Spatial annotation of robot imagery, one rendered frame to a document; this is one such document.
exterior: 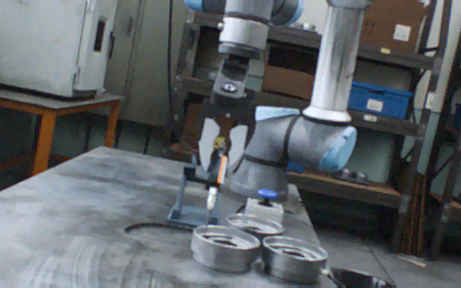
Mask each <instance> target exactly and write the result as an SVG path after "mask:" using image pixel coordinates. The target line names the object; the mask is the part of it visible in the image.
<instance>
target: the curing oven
mask: <svg viewBox="0 0 461 288"><path fill-rule="evenodd" d="M117 2H118V0H0V83H2V84H6V85H14V86H18V87H22V88H26V89H34V90H38V91H41V92H45V93H53V94H57V95H61V96H62V97H61V101H64V102H69V97H79V96H86V95H89V98H92V99H95V95H100V94H102V91H103V87H104V84H105V74H106V70H107V66H108V61H109V58H110V59H111V58H112V54H113V46H114V42H115V36H114V33H113V28H114V24H115V21H116V10H117V5H118V4H117ZM112 39H113V42H112ZM111 42H112V46H111ZM110 46H111V50H110ZM109 51H110V53H109Z"/></svg>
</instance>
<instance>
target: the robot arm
mask: <svg viewBox="0 0 461 288"><path fill-rule="evenodd" d="M184 1H185V3H186V5H187V6H188V7H189V8H190V9H191V10H196V11H200V12H203V14H206V13H210V14H221V15H224V20H223V22H225V24H223V23H219V30H223V31H222V32H221V37H220V42H223V45H221V44H220V46H219V53H223V54H228V55H229V58H228V59H227V58H223V62H222V64H221V66H220V69H219V74H218V76H217V78H216V80H215V81H213V84H212V88H211V89H209V90H210V91H211V96H210V97H209V99H208V98H206V97H204V98H203V105H202V106H201V108H200V109H199V113H198V117H197V128H198V136H199V150H200V157H201V161H202V164H203V168H204V171H205V172H206V173H208V172H209V169H210V165H211V153H212V152H213V151H214V140H215V138H216V137H217V136H218V135H219V130H220V126H219V125H218V124H217V122H216V121H215V117H214V115H217V117H216V119H217V120H219V119H220V118H221V117H230V118H233V119H234V123H238V120H241V122H239V125H237V126H235V127H234V128H233V129H230V140H231V147H230V150H229V153H228V154H229V160H228V161H227V167H226V171H225V177H227V176H229V175H230V173H231V172H233V171H234V169H235V168H236V167H237V165H238V163H239V161H240V160H241V158H242V155H243V153H244V156H243V160H242V164H241V165H240V167H239V168H238V171H237V172H236V174H235V176H234V178H233V180H232V181H231V185H230V190H231V191H233V192H235V193H238V194H239V195H244V196H246V197H249V198H252V199H259V200H263V199H264V197H262V196H260V195H258V191H259V190H262V189H266V190H270V191H273V192H275V193H277V195H278V197H277V199H270V201H269V202H276V203H282V202H286V201H287V199H288V196H289V186H288V178H287V167H288V163H289V161H291V162H294V163H297V164H304V165H306V166H309V167H313V168H318V169H319V170H325V171H329V172H337V171H339V170H340V169H341V168H343V167H344V164H346V162H347V160H348V158H349V156H350V155H351V152H352V148H353V146H354V144H355V140H356V129H353V128H352V127H350V122H351V118H350V117H349V116H348V113H347V112H346V109H347V105H348V96H349V91H350V87H351V83H352V74H353V70H354V66H355V62H356V53H357V49H358V44H359V40H360V31H361V27H362V23H363V18H364V10H366V9H367V8H368V7H369V6H371V5H372V3H373V0H325V2H327V4H328V9H327V14H326V18H325V28H324V32H323V37H322V42H321V51H320V55H319V60H318V65H317V74H316V79H315V83H314V88H313V97H312V102H311V105H310V106H309V108H307V109H305V110H304V112H303V117H300V116H299V115H300V113H299V110H297V109H281V108H270V107H258V108H254V107H252V101H253V100H254V99H255V97H254V89H250V88H246V79H247V76H248V73H249V69H250V65H249V62H250V59H254V60H261V58H262V52H260V50H265V46H266V38H267V33H268V29H269V23H271V24H273V25H274V26H290V25H292V24H293V23H294V22H297V20H298V19H299V18H300V17H301V14H302V13H303V10H304V0H184Z"/></svg>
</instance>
